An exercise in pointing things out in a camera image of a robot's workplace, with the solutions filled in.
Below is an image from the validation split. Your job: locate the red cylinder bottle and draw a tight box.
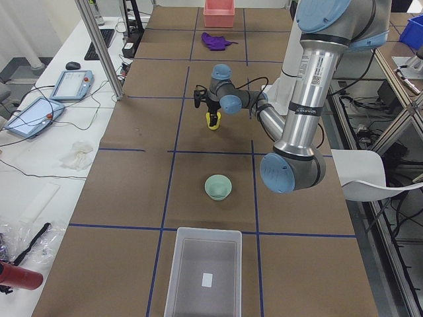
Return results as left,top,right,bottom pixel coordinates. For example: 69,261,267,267
1,262,44,290

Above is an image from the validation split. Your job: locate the far teach pendant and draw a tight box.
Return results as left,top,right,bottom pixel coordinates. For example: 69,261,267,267
50,70,94,102

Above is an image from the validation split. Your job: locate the green bowl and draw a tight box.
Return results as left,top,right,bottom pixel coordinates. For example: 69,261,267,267
204,174,232,201

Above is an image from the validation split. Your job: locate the black power adapter box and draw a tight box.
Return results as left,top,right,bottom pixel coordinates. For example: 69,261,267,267
122,42,135,59

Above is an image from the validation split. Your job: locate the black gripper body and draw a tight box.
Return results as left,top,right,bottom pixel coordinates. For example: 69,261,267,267
207,97,221,114

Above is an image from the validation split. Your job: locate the near teach pendant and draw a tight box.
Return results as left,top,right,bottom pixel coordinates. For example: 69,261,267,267
4,97,65,139

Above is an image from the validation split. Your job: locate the black keyboard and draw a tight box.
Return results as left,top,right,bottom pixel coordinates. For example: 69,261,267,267
84,28,116,61

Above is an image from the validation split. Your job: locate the yellow plastic cup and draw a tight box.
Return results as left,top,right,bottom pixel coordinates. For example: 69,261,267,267
206,112,221,131

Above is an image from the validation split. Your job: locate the translucent white plastic bin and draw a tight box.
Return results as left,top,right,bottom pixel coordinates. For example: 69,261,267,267
164,227,242,316

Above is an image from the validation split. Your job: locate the black strap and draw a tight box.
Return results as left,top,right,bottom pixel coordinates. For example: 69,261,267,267
13,222,52,266

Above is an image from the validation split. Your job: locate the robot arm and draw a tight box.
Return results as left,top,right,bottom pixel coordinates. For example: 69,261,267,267
194,1,391,194

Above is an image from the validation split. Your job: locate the teach pendant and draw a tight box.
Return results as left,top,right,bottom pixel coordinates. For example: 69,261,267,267
50,70,94,102
4,97,65,139

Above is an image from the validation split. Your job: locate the white foam strip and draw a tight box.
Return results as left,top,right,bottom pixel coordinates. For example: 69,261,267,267
19,182,60,223

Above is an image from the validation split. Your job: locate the clear plastic bag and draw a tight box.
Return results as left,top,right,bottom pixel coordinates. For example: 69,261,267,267
1,221,65,266

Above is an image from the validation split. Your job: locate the pink plastic bin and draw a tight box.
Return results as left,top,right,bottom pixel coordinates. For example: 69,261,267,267
203,0,235,28

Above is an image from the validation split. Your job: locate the crumpled white tissue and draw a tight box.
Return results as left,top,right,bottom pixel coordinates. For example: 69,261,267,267
60,141,93,171

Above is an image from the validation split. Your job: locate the blue storage bin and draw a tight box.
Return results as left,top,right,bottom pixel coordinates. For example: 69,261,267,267
399,15,423,50

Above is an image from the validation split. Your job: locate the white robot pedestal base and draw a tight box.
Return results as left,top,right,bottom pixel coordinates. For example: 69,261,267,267
264,1,303,116

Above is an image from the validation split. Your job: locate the purple cloth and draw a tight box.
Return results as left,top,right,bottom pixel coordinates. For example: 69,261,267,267
201,32,237,52

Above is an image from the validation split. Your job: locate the black computer mouse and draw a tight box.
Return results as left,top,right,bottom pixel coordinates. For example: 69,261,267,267
65,61,81,71

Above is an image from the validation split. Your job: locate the aluminium frame post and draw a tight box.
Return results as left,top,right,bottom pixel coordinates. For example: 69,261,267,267
75,0,124,100

